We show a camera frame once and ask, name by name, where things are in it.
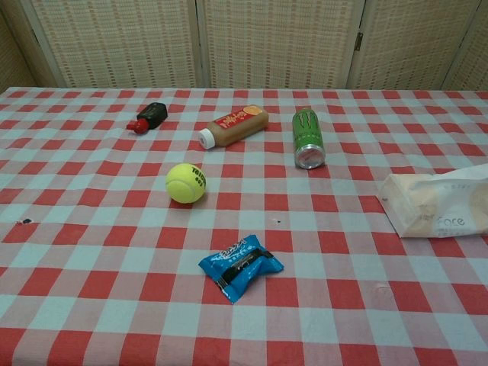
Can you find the red white checkered tablecloth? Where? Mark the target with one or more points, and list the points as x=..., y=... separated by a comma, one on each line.
x=114, y=305

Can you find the woven folding screen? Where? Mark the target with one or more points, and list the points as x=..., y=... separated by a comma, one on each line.
x=267, y=42

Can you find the yellow tennis ball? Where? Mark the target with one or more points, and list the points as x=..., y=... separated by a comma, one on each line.
x=185, y=183

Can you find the metal screen hinge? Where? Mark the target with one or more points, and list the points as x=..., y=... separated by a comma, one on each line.
x=358, y=41

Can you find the white tissue pack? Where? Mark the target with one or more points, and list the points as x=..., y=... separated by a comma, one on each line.
x=438, y=206

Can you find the blue snack packet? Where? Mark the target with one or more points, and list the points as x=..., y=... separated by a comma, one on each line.
x=240, y=267

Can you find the green energy drink can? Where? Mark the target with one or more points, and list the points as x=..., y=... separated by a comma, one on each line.
x=306, y=133

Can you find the black bottle with red cap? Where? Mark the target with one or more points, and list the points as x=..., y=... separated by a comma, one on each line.
x=151, y=114

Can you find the brown drink bottle white cap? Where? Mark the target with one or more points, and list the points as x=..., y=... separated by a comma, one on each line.
x=236, y=126

